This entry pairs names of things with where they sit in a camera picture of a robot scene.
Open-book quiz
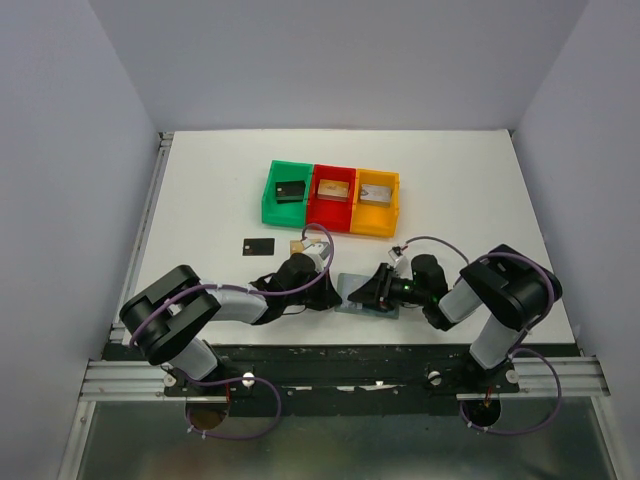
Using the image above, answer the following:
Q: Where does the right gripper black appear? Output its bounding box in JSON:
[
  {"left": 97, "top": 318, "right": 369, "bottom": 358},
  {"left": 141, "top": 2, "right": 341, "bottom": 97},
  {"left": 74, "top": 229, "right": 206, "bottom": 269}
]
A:
[{"left": 347, "top": 262, "right": 429, "bottom": 313}]

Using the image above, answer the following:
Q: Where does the sage green card holder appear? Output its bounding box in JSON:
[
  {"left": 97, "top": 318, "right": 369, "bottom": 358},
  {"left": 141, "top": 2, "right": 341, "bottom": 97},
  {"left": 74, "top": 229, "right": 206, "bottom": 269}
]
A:
[{"left": 334, "top": 273, "right": 400, "bottom": 319}]

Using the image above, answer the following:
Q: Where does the tan credit card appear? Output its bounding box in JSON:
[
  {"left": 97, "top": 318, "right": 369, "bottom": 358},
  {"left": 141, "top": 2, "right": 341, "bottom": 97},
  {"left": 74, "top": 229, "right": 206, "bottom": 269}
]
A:
[{"left": 289, "top": 240, "right": 305, "bottom": 255}]

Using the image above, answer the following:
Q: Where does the black credit card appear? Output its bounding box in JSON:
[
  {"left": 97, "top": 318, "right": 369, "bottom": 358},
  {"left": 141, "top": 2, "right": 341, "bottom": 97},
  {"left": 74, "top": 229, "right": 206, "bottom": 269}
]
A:
[{"left": 242, "top": 238, "right": 275, "bottom": 256}]

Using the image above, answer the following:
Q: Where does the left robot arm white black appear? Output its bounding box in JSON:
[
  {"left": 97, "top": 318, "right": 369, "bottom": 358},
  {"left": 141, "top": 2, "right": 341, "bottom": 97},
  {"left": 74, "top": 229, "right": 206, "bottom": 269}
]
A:
[{"left": 119, "top": 253, "right": 342, "bottom": 395}]

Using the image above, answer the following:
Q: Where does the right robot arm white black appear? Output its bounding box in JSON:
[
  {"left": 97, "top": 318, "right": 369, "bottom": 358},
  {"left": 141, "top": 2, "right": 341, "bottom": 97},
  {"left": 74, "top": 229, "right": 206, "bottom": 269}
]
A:
[{"left": 348, "top": 244, "right": 563, "bottom": 392}]

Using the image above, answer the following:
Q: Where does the silver card stack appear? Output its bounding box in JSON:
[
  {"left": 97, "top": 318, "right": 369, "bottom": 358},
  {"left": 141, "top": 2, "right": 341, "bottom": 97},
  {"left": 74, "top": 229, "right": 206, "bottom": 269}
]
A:
[{"left": 359, "top": 184, "right": 392, "bottom": 207}]

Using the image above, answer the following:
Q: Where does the tan card stack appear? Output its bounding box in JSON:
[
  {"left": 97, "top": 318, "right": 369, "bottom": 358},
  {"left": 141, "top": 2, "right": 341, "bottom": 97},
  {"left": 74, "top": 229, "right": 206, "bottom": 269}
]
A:
[{"left": 316, "top": 179, "right": 350, "bottom": 202}]

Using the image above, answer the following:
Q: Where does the black card stack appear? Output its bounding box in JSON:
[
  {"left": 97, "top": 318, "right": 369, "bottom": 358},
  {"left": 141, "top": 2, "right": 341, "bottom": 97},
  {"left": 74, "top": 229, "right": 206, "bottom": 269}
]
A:
[{"left": 275, "top": 180, "right": 306, "bottom": 204}]

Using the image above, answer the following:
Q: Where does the yellow plastic bin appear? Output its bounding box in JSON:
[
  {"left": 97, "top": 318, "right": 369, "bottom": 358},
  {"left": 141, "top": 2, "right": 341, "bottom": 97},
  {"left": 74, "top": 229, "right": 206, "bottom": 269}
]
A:
[{"left": 350, "top": 168, "right": 400, "bottom": 238}]

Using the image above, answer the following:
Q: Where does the red plastic bin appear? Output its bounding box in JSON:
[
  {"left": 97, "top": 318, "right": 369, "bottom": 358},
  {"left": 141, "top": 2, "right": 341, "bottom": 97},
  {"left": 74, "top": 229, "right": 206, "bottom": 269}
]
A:
[{"left": 306, "top": 164, "right": 356, "bottom": 233}]

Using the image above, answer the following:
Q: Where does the green plastic bin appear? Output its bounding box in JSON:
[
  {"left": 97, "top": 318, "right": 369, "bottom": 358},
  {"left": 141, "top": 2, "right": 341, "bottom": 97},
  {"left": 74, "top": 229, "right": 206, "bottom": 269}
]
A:
[{"left": 261, "top": 160, "right": 313, "bottom": 228}]

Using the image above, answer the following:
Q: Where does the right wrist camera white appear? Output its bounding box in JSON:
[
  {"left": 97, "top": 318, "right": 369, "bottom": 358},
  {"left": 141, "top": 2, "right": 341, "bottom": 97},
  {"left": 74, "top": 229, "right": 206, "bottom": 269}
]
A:
[{"left": 388, "top": 245, "right": 408, "bottom": 274}]

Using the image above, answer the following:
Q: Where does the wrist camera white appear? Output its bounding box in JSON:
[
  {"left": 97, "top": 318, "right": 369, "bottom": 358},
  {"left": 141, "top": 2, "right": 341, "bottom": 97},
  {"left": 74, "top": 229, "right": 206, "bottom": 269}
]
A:
[
  {"left": 301, "top": 238, "right": 332, "bottom": 270},
  {"left": 388, "top": 245, "right": 408, "bottom": 274}
]

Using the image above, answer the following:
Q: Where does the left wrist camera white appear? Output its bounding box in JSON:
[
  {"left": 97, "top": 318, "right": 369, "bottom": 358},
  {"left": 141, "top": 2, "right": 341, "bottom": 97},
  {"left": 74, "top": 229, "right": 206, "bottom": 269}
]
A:
[{"left": 301, "top": 238, "right": 332, "bottom": 270}]

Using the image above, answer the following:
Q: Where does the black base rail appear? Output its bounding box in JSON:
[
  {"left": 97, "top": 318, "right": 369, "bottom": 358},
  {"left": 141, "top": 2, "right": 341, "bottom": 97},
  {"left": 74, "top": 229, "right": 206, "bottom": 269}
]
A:
[{"left": 164, "top": 345, "right": 519, "bottom": 417}]

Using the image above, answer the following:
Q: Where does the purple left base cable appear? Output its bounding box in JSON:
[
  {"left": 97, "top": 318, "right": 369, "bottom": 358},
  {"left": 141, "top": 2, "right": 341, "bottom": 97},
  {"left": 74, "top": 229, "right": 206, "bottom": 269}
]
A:
[{"left": 187, "top": 374, "right": 284, "bottom": 442}]

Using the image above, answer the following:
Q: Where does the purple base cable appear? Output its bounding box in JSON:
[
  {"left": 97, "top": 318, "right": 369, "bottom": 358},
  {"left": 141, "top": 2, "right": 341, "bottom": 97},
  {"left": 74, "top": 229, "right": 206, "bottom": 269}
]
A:
[
  {"left": 459, "top": 348, "right": 562, "bottom": 435},
  {"left": 187, "top": 374, "right": 284, "bottom": 442}
]

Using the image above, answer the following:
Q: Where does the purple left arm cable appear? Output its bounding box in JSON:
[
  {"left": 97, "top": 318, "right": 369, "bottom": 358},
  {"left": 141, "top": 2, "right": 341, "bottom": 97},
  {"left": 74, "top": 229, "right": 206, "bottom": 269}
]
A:
[{"left": 128, "top": 223, "right": 335, "bottom": 349}]

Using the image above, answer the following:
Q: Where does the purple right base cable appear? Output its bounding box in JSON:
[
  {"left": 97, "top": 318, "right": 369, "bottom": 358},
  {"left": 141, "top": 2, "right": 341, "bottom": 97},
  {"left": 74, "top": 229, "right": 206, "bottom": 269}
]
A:
[{"left": 459, "top": 348, "right": 562, "bottom": 435}]

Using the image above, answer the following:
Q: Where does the aluminium frame rail left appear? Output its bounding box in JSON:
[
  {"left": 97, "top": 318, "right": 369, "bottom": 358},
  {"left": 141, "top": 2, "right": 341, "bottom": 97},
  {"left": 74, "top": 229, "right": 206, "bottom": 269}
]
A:
[{"left": 107, "top": 132, "right": 175, "bottom": 343}]

